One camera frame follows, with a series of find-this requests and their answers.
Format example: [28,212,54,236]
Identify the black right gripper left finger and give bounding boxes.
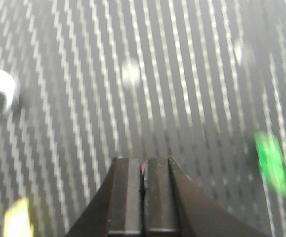
[66,158,142,237]

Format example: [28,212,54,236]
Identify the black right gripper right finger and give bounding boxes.
[143,158,265,237]

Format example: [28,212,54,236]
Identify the yellow toggle switch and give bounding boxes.
[3,197,34,237]

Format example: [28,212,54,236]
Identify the green toggle switch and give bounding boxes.
[254,131,286,196]

